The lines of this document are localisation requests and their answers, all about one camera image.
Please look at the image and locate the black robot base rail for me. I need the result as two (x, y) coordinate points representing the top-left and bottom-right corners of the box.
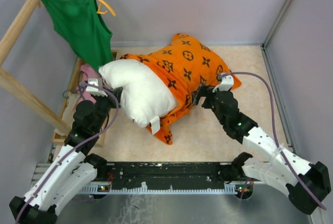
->
(93, 162), (247, 190)

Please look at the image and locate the orange patterned pillowcase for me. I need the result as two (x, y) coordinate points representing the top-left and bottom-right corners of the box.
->
(120, 33), (231, 145)

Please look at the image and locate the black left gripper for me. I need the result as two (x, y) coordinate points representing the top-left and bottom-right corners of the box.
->
(92, 86), (122, 131)

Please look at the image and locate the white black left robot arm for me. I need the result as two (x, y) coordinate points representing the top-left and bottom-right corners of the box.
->
(9, 88), (122, 223)

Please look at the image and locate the wooden tray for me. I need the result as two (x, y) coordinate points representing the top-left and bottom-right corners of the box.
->
(51, 49), (122, 147)

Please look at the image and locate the cream cloth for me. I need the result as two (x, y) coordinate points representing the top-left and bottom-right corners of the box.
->
(61, 93), (80, 127)

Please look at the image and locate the grey clothes hanger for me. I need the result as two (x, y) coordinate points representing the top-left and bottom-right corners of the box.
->
(62, 78), (84, 99)

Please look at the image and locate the white pillow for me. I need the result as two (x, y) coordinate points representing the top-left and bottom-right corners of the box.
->
(98, 59), (178, 135)

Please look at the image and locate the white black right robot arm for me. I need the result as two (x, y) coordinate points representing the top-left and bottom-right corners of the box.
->
(192, 84), (331, 215)

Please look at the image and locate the green tank top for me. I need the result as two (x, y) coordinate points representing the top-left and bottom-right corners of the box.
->
(41, 0), (113, 71)

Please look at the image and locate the pink cloth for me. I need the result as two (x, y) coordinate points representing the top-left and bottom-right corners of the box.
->
(76, 64), (105, 105)

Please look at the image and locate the wooden clothes rack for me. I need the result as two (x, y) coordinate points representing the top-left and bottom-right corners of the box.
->
(1, 0), (76, 142)

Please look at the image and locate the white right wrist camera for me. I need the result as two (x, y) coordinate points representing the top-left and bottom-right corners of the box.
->
(213, 74), (234, 93)

